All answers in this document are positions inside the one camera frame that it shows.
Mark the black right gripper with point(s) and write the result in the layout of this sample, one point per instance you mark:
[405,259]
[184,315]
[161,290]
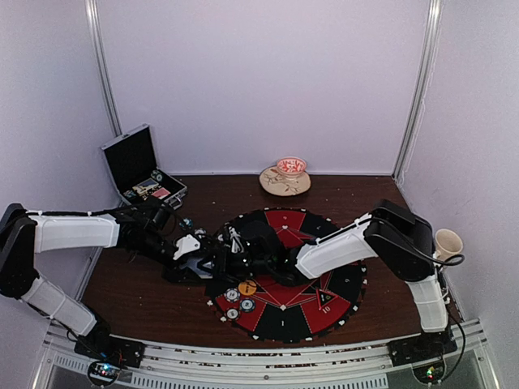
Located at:
[224,263]

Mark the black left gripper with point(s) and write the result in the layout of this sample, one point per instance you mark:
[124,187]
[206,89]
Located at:
[173,273]

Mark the blue white chip seat two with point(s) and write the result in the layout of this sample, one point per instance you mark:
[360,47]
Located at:
[232,295]

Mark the black hundred chip seat two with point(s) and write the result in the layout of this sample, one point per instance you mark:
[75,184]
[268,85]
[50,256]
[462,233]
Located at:
[232,314]

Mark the blue playing card deck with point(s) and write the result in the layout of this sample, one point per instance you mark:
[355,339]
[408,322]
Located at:
[202,267]

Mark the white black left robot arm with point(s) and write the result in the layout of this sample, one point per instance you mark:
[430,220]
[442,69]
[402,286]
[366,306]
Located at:
[26,234]

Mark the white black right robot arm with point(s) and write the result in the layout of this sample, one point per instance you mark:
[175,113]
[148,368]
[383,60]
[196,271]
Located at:
[402,240]

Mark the orange big blind button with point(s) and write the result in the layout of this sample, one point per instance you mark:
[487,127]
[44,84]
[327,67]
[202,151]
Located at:
[247,288]

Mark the aluminium poker chip case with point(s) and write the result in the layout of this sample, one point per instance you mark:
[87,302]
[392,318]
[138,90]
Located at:
[133,166]

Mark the cream floral ceramic plate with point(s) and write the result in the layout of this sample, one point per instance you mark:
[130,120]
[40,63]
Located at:
[282,184]

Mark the round red black poker mat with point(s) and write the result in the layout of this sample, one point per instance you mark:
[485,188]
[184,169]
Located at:
[304,312]

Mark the red patterned white bowl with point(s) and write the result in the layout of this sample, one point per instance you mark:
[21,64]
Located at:
[291,167]

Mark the white printed ceramic mug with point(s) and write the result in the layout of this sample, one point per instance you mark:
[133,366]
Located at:
[447,244]

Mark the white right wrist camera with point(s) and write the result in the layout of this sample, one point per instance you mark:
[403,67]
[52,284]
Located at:
[236,245]

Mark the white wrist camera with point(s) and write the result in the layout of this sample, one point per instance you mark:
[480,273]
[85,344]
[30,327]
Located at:
[236,245]
[185,245]

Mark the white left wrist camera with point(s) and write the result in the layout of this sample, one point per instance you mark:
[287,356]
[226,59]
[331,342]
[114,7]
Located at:
[185,245]

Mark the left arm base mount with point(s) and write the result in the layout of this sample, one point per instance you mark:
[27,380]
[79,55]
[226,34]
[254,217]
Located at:
[101,345]

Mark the aluminium front rail frame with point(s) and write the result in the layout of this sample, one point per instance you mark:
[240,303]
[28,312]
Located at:
[360,365]

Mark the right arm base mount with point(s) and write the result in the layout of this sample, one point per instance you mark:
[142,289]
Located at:
[425,346]

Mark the left aluminium corner post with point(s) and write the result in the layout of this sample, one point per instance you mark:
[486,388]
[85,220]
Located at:
[94,26]

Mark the aluminium corner post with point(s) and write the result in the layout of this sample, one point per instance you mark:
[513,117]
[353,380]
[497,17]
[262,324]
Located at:
[425,65]
[94,26]

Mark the right aluminium corner post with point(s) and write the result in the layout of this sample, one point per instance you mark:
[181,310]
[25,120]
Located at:
[425,65]

